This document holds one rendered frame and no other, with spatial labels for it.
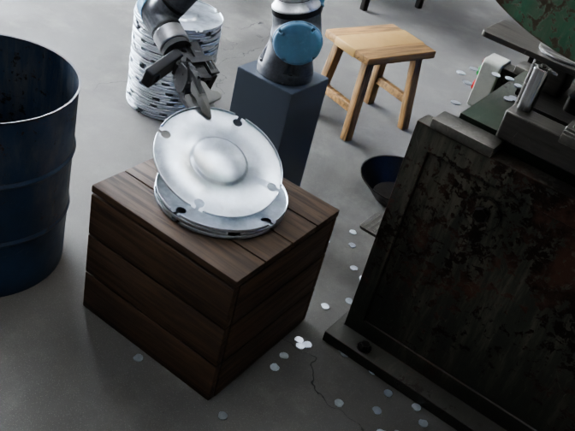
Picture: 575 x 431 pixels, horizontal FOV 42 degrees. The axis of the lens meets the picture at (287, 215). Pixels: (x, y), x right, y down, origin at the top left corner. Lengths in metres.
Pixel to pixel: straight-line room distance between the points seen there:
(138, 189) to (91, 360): 0.40
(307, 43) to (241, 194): 0.41
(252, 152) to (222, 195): 0.15
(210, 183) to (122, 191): 0.19
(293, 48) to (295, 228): 0.44
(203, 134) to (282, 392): 0.61
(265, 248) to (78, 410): 0.51
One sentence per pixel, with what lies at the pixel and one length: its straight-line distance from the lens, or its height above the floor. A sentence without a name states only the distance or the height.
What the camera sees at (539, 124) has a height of 0.71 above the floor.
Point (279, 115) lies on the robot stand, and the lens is 1.96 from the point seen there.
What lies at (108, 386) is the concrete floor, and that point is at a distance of 1.68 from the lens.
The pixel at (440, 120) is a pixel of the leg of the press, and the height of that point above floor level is 0.64.
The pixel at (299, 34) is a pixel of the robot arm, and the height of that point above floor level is 0.64.
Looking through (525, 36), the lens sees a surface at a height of 0.78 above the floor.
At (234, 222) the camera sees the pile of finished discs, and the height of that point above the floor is 0.37.
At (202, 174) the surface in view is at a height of 0.42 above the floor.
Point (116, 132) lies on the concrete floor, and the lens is 2.50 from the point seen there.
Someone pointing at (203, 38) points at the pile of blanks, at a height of 0.31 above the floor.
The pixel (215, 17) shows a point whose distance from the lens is 2.61.
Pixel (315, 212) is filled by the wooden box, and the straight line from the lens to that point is 1.67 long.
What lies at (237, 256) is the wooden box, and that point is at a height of 0.35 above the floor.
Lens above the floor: 1.28
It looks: 35 degrees down
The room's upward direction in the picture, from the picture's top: 15 degrees clockwise
